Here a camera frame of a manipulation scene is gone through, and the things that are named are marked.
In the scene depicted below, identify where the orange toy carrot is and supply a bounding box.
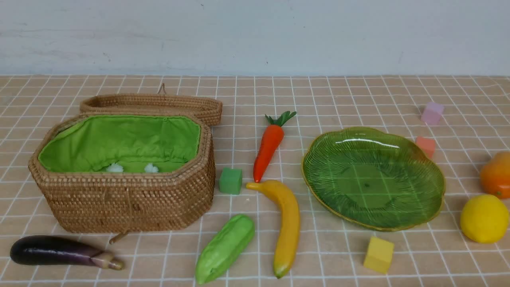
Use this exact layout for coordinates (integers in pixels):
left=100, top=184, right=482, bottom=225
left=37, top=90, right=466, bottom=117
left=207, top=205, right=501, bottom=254
left=253, top=111, right=297, bottom=182

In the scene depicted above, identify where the green toy cucumber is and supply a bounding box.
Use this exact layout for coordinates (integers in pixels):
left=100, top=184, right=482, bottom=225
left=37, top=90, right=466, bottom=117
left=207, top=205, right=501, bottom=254
left=195, top=214, right=255, bottom=285

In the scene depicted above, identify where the yellow toy banana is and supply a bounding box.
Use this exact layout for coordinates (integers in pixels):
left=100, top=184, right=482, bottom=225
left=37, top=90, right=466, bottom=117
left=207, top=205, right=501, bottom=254
left=245, top=180, right=300, bottom=279

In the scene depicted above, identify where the yellow toy lemon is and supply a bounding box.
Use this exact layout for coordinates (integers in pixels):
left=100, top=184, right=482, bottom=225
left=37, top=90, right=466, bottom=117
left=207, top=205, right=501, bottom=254
left=460, top=194, right=509, bottom=244

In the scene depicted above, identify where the orange toy persimmon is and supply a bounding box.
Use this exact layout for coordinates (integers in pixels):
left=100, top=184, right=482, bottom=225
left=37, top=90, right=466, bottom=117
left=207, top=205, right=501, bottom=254
left=480, top=151, right=510, bottom=199

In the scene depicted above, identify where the purple toy eggplant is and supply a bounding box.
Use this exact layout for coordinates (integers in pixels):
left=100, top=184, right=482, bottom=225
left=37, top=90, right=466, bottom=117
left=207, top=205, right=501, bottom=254
left=10, top=236, right=124, bottom=270

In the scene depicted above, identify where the green foam cube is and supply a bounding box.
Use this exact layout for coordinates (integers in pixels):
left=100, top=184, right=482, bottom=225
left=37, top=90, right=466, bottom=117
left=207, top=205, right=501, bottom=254
left=219, top=167, right=243, bottom=195

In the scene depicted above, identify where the woven wicker basket lid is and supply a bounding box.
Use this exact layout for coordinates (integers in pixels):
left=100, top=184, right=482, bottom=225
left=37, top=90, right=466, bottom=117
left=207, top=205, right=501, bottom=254
left=79, top=84, right=223, bottom=126

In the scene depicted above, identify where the green glass leaf plate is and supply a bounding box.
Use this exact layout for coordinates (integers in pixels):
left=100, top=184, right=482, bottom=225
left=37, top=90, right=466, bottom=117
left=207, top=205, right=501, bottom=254
left=301, top=126, right=445, bottom=232

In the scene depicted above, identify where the woven wicker basket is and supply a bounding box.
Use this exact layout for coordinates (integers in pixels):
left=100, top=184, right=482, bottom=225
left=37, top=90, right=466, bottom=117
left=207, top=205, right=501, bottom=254
left=28, top=112, right=216, bottom=233

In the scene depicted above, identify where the green fabric basket liner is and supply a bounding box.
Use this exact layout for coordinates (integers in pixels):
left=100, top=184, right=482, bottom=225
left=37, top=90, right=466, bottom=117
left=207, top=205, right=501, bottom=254
left=38, top=115, right=202, bottom=173

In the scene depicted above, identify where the yellow foam cube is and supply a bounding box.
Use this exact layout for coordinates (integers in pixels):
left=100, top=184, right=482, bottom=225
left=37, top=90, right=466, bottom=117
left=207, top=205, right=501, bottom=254
left=363, top=236, right=394, bottom=274

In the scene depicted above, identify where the red foam cube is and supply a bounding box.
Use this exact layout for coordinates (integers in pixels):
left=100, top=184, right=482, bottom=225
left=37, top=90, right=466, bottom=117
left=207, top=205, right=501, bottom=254
left=415, top=136, right=436, bottom=159

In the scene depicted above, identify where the pink foam cube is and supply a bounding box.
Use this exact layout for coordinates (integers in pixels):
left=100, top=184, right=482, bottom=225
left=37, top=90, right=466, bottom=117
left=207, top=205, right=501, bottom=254
left=421, top=102, right=444, bottom=126

